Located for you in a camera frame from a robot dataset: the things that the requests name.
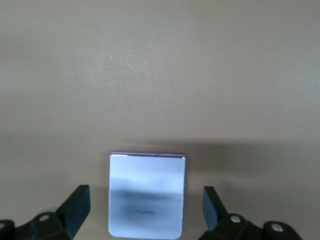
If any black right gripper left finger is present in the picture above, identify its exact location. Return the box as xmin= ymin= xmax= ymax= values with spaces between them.
xmin=0 ymin=184 xmax=91 ymax=240

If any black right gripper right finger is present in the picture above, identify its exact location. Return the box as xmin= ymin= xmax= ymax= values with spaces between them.
xmin=197 ymin=186 xmax=305 ymax=240

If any lilac phone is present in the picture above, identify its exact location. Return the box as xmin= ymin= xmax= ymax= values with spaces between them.
xmin=107 ymin=149 xmax=187 ymax=240

